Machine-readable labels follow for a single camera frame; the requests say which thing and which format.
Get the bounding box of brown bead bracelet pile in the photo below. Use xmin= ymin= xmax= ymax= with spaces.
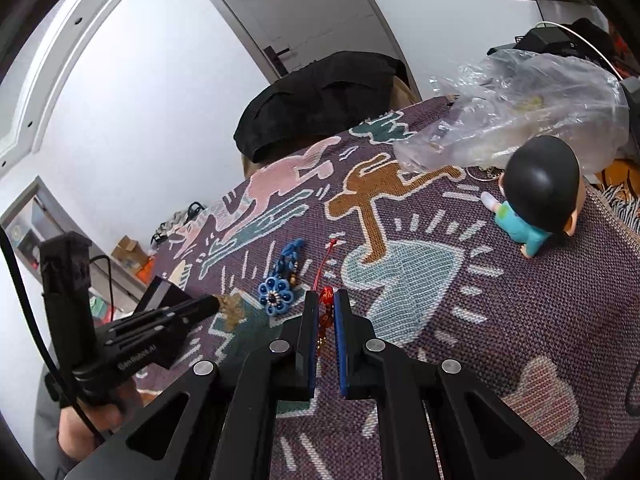
xmin=217 ymin=292 xmax=248 ymax=332

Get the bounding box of blue flower bead bracelet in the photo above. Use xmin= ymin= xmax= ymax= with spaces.
xmin=257 ymin=237 xmax=306 ymax=317

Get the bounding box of red tassel charm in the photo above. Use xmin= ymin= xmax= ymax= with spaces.
xmin=314 ymin=238 xmax=336 ymax=356

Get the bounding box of person's left hand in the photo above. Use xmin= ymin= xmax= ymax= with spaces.
xmin=58 ymin=378 xmax=142 ymax=462

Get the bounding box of black open gift box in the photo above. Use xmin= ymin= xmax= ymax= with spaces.
xmin=134 ymin=276 xmax=192 ymax=314

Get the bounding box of cardboard box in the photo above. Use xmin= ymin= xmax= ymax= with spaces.
xmin=111 ymin=235 xmax=149 ymax=274

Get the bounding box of patterned purple woven blanket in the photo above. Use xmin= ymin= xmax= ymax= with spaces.
xmin=137 ymin=100 xmax=639 ymax=479

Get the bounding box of black shoe rack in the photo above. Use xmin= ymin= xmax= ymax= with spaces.
xmin=150 ymin=202 xmax=205 ymax=250

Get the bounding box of black haired boy figurine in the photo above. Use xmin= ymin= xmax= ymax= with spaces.
xmin=480 ymin=136 xmax=586 ymax=258

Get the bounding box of clear plastic bag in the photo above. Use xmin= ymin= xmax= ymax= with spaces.
xmin=394 ymin=49 xmax=629 ymax=174

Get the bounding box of black jacket on chair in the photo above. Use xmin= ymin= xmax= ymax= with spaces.
xmin=233 ymin=51 xmax=409 ymax=164

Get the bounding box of grey door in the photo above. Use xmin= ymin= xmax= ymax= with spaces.
xmin=209 ymin=0 xmax=409 ymax=82

